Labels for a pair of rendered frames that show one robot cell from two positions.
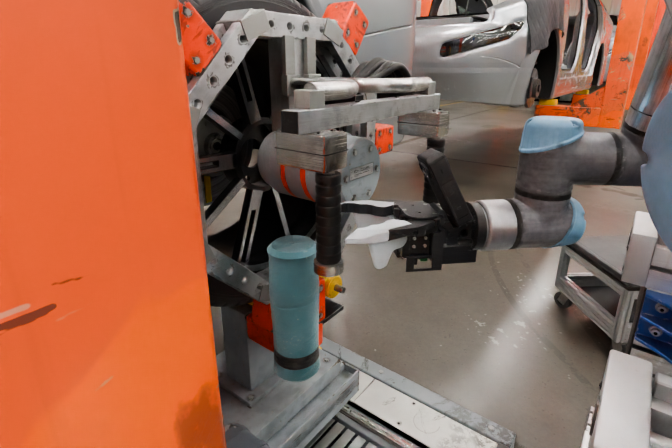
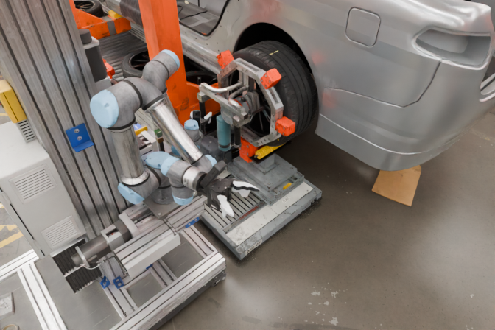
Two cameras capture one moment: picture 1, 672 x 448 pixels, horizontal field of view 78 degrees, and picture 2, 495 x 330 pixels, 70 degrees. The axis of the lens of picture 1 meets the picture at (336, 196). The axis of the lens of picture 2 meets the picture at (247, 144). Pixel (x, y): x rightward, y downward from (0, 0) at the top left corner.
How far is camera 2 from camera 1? 236 cm
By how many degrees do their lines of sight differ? 86
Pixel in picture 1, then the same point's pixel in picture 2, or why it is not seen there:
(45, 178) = not seen: hidden behind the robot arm
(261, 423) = (243, 166)
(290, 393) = (254, 172)
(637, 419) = (145, 135)
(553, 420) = (253, 289)
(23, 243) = not seen: hidden behind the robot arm
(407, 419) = (254, 220)
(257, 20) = (233, 64)
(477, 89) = not seen: outside the picture
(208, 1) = (240, 53)
